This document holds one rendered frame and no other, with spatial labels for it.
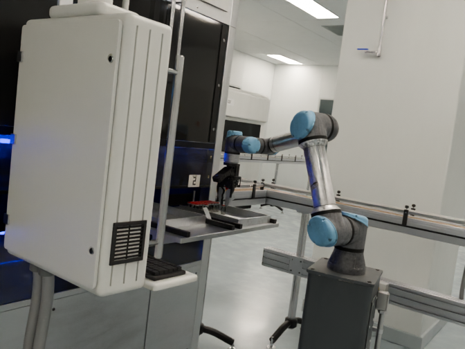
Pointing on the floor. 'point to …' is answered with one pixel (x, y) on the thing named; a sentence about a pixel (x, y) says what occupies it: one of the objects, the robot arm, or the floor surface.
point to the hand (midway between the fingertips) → (223, 203)
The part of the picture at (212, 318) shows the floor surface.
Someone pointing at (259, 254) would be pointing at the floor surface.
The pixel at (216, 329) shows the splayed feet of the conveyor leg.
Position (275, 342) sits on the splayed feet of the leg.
